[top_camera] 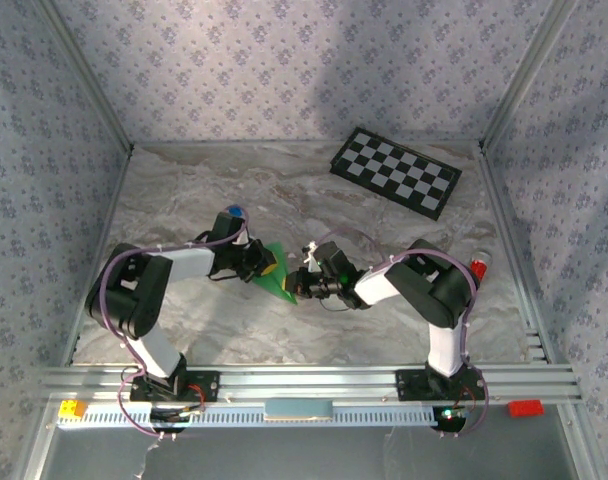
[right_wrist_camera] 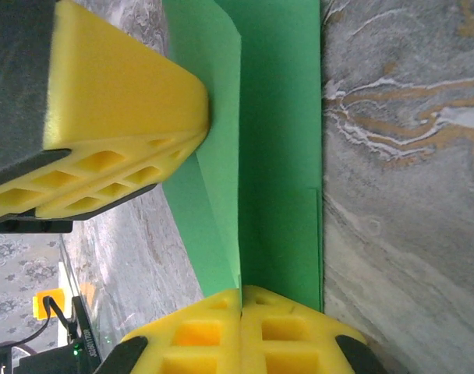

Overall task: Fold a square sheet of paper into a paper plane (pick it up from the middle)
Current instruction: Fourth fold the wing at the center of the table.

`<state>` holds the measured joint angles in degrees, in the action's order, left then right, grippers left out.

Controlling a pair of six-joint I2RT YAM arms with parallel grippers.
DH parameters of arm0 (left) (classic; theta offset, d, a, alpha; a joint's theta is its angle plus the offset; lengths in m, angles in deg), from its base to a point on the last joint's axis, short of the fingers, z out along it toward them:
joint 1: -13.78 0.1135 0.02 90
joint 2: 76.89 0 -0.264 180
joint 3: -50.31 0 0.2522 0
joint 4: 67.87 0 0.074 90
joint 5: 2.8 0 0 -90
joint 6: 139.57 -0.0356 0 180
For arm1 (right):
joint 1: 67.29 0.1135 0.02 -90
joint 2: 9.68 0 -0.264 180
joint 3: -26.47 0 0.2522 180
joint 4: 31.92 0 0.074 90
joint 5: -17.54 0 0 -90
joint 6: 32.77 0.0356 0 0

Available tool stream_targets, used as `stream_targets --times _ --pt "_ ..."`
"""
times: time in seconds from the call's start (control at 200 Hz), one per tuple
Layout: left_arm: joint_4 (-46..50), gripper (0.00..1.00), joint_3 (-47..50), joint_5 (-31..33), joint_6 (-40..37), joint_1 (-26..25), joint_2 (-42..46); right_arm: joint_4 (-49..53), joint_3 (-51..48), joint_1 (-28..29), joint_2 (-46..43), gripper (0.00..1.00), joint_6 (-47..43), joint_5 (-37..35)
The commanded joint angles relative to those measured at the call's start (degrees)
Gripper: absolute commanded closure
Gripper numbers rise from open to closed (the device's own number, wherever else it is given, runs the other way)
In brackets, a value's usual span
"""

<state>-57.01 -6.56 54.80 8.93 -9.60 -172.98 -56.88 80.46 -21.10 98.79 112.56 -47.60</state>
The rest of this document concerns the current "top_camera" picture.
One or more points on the aluminium frame bar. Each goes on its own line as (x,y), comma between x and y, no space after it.
(100,255)
(513,250)

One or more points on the small red bottle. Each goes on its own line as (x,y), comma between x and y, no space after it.
(480,267)

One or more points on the red toy brick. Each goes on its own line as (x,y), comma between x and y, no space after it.
(525,408)

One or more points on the blue toy brick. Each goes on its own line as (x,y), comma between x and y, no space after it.
(236,210)

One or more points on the wide aluminium mounting rail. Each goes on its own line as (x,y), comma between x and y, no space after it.
(309,380)

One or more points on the black white chessboard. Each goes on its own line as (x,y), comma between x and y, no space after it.
(396,172)

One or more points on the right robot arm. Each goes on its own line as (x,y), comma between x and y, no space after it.
(446,350)

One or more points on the black controller board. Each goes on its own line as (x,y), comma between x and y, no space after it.
(166,416)
(451,422)

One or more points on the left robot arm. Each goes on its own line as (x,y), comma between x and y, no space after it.
(156,350)

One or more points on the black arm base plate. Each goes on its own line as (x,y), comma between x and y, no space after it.
(409,387)
(209,387)

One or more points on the green paper sheet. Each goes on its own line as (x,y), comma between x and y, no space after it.
(274,285)

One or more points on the yellow toy brick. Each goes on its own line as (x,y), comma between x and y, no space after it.
(71,409)

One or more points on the aluminium corner post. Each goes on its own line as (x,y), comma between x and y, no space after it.
(525,75)
(86,75)

